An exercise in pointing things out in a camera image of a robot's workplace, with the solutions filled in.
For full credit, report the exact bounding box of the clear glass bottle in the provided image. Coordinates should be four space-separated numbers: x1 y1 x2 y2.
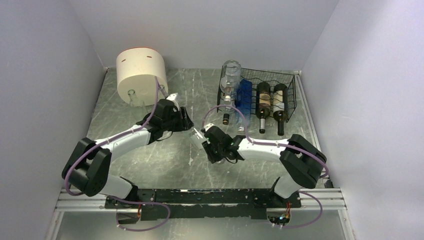
127 89 146 109

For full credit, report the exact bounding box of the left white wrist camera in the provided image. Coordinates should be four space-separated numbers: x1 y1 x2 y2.
166 93 180 111

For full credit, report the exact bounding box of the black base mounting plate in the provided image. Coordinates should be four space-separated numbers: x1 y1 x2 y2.
104 188 302 221

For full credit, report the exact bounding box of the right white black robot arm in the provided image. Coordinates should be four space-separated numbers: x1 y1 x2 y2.
201 123 327 207

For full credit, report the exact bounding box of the cream cylindrical container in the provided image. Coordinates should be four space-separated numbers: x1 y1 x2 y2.
116 47 169 106

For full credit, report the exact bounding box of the clear bottle black gold label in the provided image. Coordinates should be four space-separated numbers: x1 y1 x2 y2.
221 95 234 125

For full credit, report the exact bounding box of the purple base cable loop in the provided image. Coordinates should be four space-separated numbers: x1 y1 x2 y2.
105 197 171 232

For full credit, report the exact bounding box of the black wire wine rack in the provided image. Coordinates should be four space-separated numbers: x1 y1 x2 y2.
217 68 297 123

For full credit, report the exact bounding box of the olive wine bottle white label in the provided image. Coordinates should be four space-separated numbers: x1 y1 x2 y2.
272 83 288 136

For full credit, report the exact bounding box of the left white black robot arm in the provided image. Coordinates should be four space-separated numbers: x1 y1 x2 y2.
61 99 194 208

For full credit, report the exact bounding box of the clear bottle white cap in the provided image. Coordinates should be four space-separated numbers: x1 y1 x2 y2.
220 60 241 105

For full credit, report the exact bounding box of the dark green wine bottle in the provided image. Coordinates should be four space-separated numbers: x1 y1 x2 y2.
255 82 271 134

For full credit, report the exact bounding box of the clear bottle silver cap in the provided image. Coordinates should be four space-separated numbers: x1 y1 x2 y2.
189 127 208 150

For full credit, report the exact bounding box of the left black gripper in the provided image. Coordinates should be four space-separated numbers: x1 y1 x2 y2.
162 106 195 133

